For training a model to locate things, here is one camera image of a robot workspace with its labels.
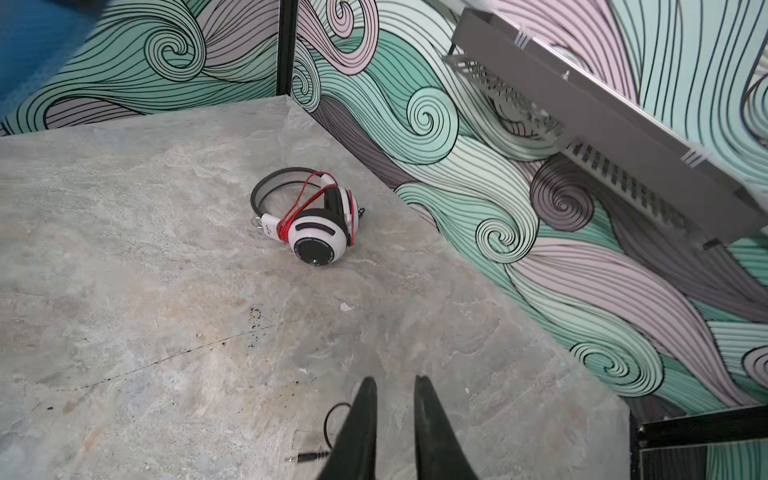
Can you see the black vertical frame post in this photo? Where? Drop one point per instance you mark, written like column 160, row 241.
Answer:
column 288, row 18
column 730, row 444

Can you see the white and black headphones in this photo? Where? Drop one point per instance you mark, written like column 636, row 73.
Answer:
column 321, row 224

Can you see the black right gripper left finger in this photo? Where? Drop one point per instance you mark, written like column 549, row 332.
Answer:
column 353, row 455

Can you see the black vertical frame post left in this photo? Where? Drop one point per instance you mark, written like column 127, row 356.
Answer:
column 288, row 18

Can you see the black perforated wall tray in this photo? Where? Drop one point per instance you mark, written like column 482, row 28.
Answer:
column 671, row 182

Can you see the black vertical frame post right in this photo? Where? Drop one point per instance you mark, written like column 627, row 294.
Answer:
column 730, row 444

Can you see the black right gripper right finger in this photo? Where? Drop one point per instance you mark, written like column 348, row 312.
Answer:
column 437, row 451

